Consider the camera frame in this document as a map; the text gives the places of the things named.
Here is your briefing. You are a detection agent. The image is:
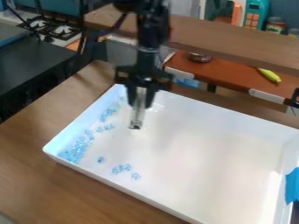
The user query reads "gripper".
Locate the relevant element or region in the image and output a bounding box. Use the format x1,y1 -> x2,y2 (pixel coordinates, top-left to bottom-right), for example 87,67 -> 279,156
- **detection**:
113,47 -> 176,111

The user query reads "silver tool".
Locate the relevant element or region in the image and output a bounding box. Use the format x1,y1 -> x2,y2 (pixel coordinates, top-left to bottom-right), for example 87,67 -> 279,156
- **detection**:
128,87 -> 149,131

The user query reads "pile of blue bits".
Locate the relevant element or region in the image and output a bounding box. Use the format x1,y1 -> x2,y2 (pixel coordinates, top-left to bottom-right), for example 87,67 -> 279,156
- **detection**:
94,156 -> 144,182
57,100 -> 121,165

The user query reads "brown toy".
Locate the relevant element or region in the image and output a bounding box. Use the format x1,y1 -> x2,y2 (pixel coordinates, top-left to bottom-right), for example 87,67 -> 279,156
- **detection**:
185,51 -> 214,64

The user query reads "white tray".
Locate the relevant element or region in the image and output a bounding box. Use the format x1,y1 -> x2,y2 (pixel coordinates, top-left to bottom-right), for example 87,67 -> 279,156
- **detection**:
40,83 -> 299,224

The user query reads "red-brown wooden table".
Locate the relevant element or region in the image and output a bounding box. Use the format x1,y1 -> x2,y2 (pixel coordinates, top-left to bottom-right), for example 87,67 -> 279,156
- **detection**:
161,50 -> 299,109

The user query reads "light wooden table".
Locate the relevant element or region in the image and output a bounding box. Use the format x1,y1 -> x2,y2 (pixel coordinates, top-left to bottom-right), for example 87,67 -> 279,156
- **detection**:
81,10 -> 299,77

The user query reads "toy stove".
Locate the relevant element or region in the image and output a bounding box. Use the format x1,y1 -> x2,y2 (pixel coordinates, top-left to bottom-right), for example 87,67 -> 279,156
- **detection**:
15,15 -> 83,43

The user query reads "black table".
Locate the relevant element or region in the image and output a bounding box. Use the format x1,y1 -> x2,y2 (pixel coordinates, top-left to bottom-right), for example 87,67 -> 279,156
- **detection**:
0,21 -> 88,123

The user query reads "yellow toy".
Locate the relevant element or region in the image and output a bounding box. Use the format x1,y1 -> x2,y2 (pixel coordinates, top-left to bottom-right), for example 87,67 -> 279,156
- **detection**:
255,66 -> 283,85

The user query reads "toy microwave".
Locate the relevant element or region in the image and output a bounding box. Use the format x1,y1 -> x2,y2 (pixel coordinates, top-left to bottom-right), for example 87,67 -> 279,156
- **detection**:
203,0 -> 271,31

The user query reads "can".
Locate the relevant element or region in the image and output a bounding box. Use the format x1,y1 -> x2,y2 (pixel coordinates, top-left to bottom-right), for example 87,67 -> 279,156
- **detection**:
265,17 -> 289,35

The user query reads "blue tape strip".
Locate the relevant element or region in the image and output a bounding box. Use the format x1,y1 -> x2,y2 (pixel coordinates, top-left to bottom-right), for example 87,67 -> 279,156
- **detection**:
283,167 -> 299,206

